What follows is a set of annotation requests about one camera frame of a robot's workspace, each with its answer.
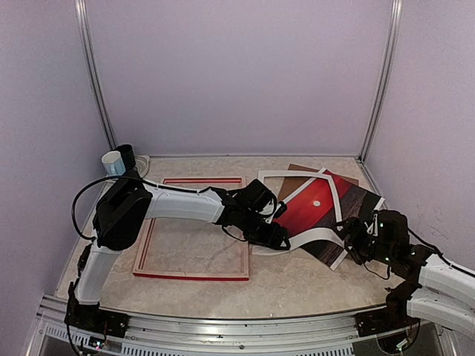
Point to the light blue mug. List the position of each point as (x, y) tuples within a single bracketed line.
[(113, 164)]

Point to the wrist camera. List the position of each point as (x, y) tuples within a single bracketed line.
[(374, 225), (269, 211)]

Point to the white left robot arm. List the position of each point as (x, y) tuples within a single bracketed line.
[(121, 211)]

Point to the white round plate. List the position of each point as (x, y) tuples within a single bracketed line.
[(142, 165)]

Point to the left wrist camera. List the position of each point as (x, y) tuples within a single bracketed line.
[(269, 211)]

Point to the white photo mat border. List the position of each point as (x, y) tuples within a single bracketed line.
[(313, 234)]

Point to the right aluminium corner post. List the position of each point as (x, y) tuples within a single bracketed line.
[(384, 79)]

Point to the aluminium front rail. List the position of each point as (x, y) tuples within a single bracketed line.
[(148, 334)]

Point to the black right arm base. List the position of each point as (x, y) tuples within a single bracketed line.
[(391, 317)]

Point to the left aluminium corner post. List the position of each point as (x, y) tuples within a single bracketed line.
[(93, 74)]

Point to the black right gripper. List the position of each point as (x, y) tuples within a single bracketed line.
[(352, 224)]

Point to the aluminium corner post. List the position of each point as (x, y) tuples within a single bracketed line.
[(384, 79), (93, 74)]

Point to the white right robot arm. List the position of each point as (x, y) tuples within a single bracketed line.
[(433, 288)]

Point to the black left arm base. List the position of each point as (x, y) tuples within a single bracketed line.
[(108, 323)]

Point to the dark green mug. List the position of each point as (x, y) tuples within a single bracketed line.
[(128, 156)]

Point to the brown cardboard backing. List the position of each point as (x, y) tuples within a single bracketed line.
[(290, 184)]

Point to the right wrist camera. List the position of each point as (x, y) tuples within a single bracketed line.
[(374, 225)]

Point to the red and black photo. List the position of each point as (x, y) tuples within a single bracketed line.
[(311, 206)]

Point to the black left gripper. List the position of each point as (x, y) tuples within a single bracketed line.
[(271, 236)]

